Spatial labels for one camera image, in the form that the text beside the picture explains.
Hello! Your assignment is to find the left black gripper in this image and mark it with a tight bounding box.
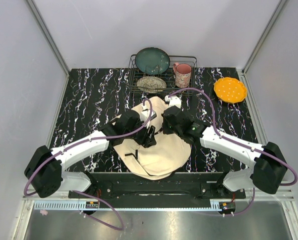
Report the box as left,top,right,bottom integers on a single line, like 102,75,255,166
124,117,156,148

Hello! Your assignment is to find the cream canvas student bag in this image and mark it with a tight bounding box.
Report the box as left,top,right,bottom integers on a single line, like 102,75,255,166
114,96,191,180

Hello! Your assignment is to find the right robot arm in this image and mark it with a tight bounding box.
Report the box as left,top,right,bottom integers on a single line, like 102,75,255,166
162,106,287,198

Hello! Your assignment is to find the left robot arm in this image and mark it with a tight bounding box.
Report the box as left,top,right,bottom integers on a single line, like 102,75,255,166
24,109,157,198

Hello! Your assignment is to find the patterned beige small plate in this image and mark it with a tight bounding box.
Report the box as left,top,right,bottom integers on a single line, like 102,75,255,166
136,76,167,94

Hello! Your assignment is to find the pink patterned mug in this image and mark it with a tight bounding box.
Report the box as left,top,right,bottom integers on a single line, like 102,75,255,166
173,62,192,88

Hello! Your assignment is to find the orange dotted plate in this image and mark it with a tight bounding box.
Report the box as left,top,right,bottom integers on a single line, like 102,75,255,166
213,77,247,104

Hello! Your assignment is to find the dark green ceramic plate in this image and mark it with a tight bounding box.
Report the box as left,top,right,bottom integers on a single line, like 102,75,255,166
135,47,170,75

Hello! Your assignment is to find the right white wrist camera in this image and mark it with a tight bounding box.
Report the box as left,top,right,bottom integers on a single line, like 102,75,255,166
164,95,182,109

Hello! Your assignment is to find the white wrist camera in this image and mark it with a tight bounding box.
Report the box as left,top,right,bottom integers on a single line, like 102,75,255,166
164,95,182,109
140,105,157,122

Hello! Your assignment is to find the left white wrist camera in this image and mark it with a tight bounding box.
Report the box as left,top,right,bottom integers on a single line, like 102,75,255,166
140,105,157,122

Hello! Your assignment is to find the black wire dish rack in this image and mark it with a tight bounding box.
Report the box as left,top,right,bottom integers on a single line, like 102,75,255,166
127,54,198,96

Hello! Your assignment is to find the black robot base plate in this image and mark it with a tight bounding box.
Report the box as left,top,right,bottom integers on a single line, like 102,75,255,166
85,172,246,210

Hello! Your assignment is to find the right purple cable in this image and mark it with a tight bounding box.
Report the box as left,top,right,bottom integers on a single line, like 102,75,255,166
167,87,298,217

